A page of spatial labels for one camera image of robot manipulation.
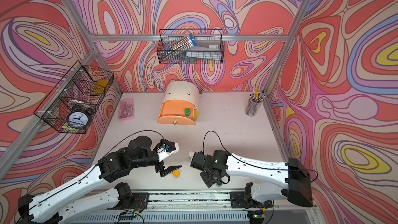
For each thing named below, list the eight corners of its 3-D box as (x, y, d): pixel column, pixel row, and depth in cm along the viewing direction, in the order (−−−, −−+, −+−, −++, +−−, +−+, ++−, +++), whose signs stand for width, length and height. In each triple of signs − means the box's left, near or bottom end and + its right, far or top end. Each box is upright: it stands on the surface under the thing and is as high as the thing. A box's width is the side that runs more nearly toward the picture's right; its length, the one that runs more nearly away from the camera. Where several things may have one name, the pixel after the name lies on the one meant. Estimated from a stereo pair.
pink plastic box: (119, 122, 106) (118, 120, 104) (120, 102, 119) (119, 99, 117) (134, 119, 108) (133, 116, 106) (134, 99, 121) (132, 97, 118)
